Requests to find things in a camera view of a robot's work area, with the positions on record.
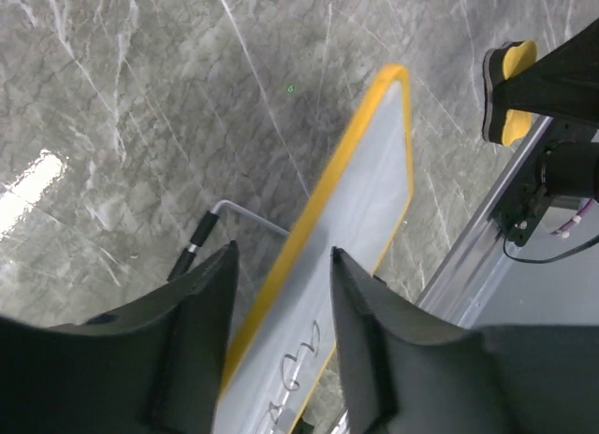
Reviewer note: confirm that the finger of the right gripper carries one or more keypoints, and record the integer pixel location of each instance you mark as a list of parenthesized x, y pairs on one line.
[(564, 83)]

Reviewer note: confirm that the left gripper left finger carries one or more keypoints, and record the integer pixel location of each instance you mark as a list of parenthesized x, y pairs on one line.
[(154, 365)]

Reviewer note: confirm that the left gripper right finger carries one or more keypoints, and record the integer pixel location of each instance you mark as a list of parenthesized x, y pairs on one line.
[(404, 370)]

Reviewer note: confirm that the yellow bone-shaped eraser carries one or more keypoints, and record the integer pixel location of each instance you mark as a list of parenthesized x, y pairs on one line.
[(502, 124)]

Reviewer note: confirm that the yellow framed whiteboard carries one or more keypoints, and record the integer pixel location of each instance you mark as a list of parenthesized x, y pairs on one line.
[(287, 338)]

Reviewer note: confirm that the metal wire whiteboard stand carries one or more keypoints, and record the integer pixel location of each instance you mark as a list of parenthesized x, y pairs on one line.
[(208, 233)]

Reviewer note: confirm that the aluminium mounting rail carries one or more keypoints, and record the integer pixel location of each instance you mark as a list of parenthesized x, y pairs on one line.
[(486, 280)]

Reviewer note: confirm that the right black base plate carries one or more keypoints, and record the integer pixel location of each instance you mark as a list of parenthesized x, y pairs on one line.
[(525, 199)]

